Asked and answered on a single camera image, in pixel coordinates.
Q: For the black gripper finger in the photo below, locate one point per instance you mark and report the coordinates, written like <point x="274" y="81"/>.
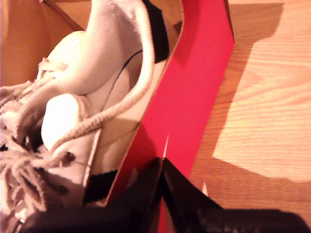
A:
<point x="136" y="208"/>
<point x="194" y="213"/>

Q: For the red Nike shoebox with lid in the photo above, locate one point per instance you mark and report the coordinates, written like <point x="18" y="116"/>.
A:
<point x="194" y="85"/>

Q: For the white sneaker with black heel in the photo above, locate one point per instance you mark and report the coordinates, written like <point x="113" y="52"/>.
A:
<point x="68" y="48"/>
<point x="116" y="136"/>

